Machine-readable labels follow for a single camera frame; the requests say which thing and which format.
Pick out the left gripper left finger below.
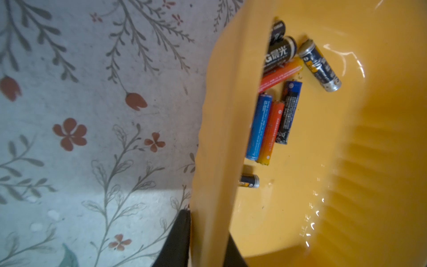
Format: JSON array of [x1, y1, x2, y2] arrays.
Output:
[[152, 210, 191, 267]]

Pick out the black silver AA battery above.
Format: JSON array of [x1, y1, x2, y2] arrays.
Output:
[[298, 39, 342, 92]]

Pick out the black gold battery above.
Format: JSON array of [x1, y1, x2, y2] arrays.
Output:
[[263, 36, 298, 73]]

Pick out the black battery at rim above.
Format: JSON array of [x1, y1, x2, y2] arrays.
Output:
[[269, 20, 286, 46]]

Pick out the dark blue AAA battery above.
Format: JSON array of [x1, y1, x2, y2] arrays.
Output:
[[276, 81, 302, 145]]

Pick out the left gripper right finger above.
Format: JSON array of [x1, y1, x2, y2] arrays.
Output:
[[228, 234, 248, 267]]

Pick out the yellow plastic storage box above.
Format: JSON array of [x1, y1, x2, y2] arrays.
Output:
[[190, 1, 427, 267]]

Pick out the orange red AA battery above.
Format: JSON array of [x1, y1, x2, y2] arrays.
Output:
[[256, 101, 285, 166]]

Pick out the light blue AA battery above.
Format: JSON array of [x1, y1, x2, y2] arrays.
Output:
[[245, 93, 273, 161]]

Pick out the small black battery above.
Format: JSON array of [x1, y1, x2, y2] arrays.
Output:
[[239, 174, 260, 188]]

